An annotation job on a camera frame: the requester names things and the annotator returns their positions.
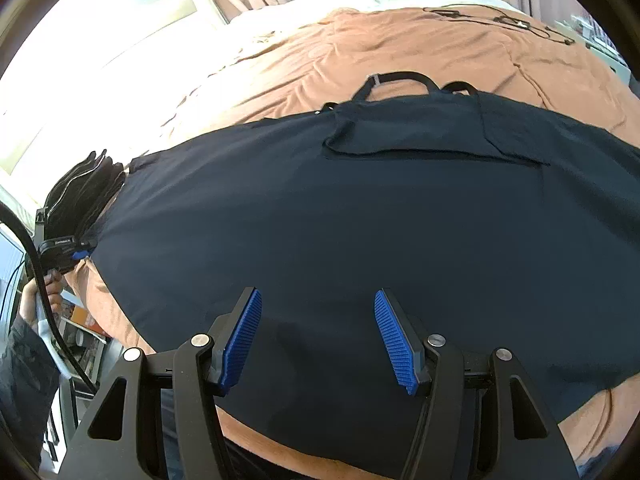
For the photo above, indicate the black pants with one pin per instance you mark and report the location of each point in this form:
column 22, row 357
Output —
column 350, row 220

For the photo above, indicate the person's left hand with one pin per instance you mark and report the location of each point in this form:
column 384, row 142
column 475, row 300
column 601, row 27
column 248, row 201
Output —
column 30, row 305

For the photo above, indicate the brown blanket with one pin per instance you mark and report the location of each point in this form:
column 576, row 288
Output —
column 350, row 45

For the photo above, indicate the stack of folded black clothes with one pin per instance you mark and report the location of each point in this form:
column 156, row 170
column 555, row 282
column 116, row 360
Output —
column 80, row 200

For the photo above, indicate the person's left forearm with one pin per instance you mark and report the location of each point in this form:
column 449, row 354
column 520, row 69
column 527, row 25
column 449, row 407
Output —
column 25, row 385

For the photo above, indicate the white duvet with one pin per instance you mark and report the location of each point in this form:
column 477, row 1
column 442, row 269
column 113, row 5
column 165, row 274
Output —
column 175, row 75

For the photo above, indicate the colourful books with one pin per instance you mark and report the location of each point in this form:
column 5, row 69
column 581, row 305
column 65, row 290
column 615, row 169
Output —
column 82, row 317

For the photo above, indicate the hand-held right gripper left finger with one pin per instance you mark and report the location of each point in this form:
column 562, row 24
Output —
column 242, row 340

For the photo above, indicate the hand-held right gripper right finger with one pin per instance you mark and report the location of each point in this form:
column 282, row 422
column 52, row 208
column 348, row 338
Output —
column 397, row 345

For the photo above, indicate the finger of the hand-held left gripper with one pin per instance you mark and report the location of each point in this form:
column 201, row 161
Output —
column 82, row 253

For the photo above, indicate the white nightstand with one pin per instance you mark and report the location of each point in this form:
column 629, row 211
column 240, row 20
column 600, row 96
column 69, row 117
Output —
column 607, row 60

